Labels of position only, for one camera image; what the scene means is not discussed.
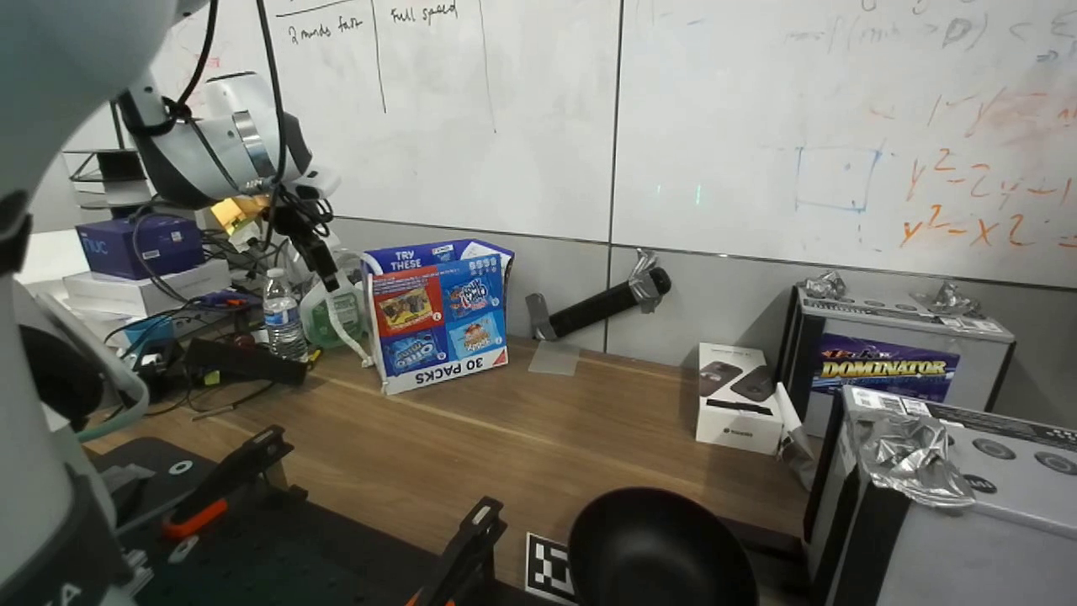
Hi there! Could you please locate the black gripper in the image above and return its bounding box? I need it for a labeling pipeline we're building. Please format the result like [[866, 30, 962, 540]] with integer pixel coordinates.
[[271, 188, 338, 286]]

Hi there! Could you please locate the thick white braided rope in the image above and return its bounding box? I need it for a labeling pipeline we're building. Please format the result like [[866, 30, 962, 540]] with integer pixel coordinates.
[[319, 280, 380, 370]]

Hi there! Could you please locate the blue Oreo carton box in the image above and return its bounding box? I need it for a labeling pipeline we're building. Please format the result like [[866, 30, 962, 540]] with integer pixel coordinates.
[[365, 241, 514, 395]]

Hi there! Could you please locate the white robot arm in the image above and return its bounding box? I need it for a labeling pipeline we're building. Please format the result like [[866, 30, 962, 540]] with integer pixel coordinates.
[[0, 0, 203, 606]]

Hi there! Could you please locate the blue cardboard box background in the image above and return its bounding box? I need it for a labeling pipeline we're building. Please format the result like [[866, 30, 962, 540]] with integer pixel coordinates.
[[79, 216, 207, 280]]

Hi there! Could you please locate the white small product box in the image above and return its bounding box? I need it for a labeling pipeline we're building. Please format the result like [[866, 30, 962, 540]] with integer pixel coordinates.
[[692, 344, 802, 455]]

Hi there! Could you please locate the clear plastic water bottle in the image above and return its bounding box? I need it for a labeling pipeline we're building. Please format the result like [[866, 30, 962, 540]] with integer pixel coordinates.
[[262, 268, 302, 360]]

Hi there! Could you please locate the green spray bottle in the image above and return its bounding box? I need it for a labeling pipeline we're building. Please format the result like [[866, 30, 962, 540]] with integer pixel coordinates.
[[300, 286, 366, 351]]

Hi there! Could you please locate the orange black clamp tool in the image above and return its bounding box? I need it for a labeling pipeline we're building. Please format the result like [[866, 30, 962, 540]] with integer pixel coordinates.
[[117, 426, 294, 541]]

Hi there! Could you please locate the black white fiducial marker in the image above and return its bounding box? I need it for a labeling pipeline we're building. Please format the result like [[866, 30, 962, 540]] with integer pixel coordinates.
[[522, 531, 575, 606]]

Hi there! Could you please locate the black frying pan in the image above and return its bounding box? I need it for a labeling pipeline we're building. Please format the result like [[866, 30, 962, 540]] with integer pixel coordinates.
[[568, 489, 760, 606]]

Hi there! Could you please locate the black battery Dominator label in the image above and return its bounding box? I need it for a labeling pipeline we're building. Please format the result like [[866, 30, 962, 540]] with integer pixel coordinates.
[[779, 284, 1015, 439]]

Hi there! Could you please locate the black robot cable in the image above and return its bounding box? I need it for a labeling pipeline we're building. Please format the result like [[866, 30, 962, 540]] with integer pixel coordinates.
[[154, 0, 295, 263]]

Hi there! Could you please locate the black cylindrical handle tool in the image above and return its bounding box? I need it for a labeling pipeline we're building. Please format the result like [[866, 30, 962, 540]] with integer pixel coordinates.
[[525, 255, 674, 342]]

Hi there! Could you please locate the black clamp bracket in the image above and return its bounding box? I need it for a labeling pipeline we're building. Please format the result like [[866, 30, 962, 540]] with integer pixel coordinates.
[[409, 498, 506, 606]]

